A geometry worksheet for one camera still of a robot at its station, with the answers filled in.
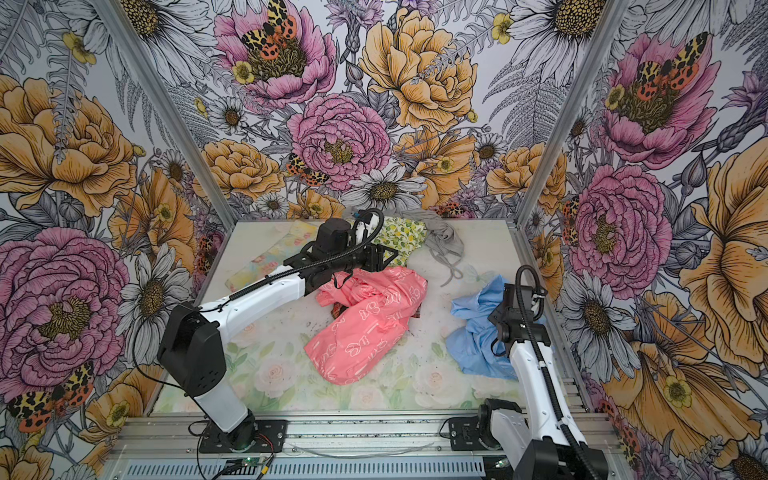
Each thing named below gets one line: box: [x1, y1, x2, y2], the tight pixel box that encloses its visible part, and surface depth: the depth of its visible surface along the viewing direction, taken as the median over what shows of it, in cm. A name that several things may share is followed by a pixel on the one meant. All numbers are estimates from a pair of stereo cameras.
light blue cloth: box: [446, 275, 519, 380], surface depth 83 cm
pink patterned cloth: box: [304, 266, 427, 386], surface depth 87 cm
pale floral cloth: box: [226, 220, 321, 294], surface depth 107 cm
